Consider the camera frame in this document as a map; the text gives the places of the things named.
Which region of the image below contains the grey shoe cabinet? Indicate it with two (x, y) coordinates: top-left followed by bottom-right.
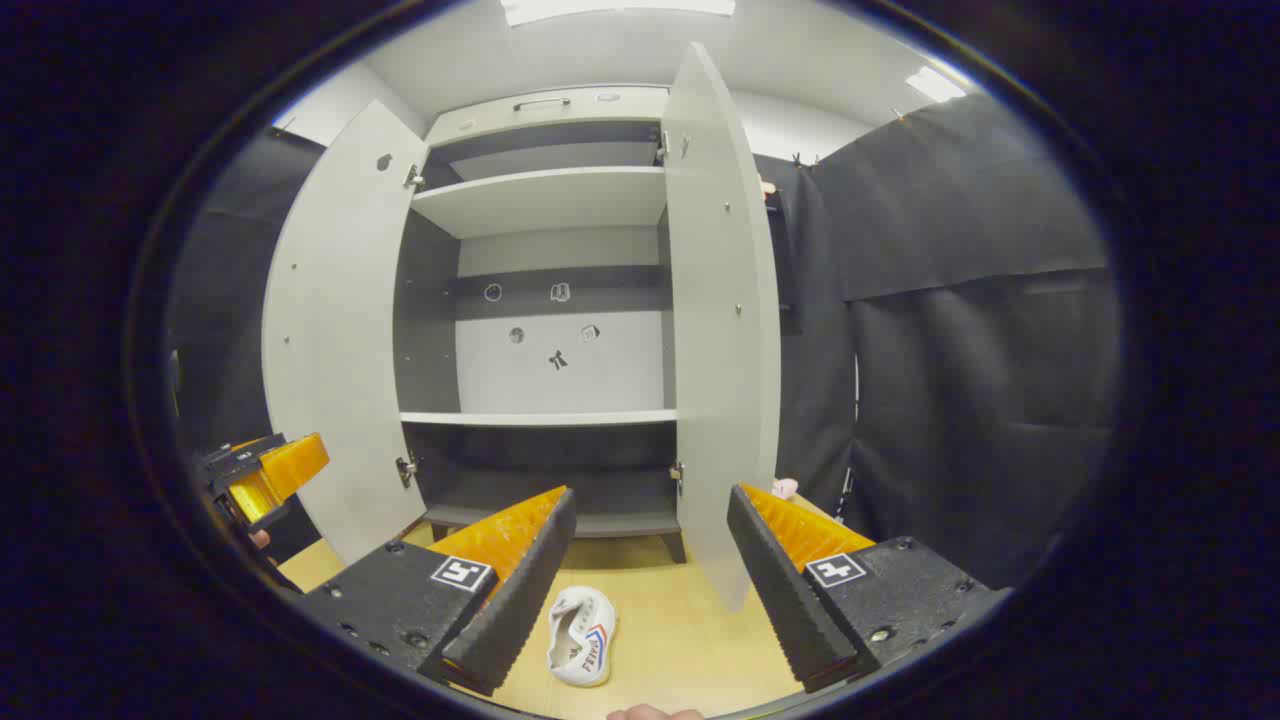
(395, 85), (691, 563)

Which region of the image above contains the small ceiling light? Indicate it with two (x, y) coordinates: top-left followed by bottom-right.
(905, 65), (969, 104)

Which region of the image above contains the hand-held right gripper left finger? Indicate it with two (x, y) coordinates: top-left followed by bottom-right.
(300, 487), (578, 698)

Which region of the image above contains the long ceiling light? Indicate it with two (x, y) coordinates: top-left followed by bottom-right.
(500, 0), (736, 26)

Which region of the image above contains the white canvas shoe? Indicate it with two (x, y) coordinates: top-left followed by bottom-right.
(547, 586), (618, 688)

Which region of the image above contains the black backdrop cloth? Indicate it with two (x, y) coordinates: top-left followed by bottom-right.
(165, 95), (1121, 591)

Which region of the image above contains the grey shoe cabinet door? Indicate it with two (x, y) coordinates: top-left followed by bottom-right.
(662, 42), (783, 613)
(262, 100), (431, 566)

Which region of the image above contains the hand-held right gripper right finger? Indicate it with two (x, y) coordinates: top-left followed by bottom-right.
(727, 484), (1011, 694)

